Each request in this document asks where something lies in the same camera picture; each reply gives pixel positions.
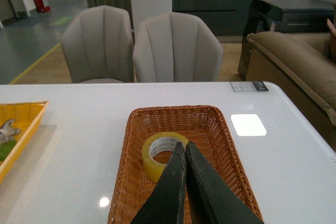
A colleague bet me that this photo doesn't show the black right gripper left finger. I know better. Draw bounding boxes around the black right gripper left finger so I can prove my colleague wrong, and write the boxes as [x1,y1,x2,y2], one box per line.
[131,142,187,223]

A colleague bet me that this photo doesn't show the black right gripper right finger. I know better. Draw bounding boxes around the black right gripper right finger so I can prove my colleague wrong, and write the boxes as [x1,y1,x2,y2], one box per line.
[186,141,262,223]

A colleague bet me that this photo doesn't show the yellow tape roll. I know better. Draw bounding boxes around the yellow tape roll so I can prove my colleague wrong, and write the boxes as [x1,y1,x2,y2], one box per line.
[141,132,189,183]

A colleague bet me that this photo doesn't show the brown wicker basket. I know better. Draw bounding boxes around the brown wicker basket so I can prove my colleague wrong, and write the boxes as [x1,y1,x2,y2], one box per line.
[108,105,262,223]

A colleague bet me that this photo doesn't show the yellow wicker basket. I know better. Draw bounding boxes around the yellow wicker basket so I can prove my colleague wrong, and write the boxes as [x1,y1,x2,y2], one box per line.
[1,101,49,180]

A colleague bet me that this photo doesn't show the table corner label sticker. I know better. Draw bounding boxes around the table corner label sticker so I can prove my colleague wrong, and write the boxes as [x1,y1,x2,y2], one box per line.
[230,81,269,92]

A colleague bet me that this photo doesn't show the right grey upholstered chair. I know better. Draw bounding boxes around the right grey upholstered chair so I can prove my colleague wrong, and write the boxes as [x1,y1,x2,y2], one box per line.
[133,12,223,83]

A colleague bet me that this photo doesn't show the grey upholstered chair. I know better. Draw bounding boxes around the grey upholstered chair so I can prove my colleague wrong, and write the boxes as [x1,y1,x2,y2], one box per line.
[133,12,223,83]
[60,5,134,83]

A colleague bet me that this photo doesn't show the brown sofa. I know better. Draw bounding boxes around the brown sofa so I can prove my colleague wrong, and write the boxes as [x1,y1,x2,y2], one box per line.
[246,31,335,148]

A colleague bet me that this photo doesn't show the green plush toy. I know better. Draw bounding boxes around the green plush toy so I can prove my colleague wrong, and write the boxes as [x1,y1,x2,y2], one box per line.
[0,140,17,162]

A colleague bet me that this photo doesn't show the grey white plush toy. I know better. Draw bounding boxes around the grey white plush toy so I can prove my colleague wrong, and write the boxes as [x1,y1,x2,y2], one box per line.
[1,119,21,144]

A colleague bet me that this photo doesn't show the left grey upholstered chair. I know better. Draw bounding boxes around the left grey upholstered chair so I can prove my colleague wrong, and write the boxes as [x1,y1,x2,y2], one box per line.
[60,5,134,83]

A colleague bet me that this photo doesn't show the black side table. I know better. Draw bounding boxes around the black side table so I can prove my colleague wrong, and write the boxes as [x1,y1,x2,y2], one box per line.
[238,0,334,80]

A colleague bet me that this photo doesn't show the pink cushion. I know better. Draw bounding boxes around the pink cushion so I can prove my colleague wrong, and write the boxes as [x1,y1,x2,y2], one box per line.
[327,19,336,62]

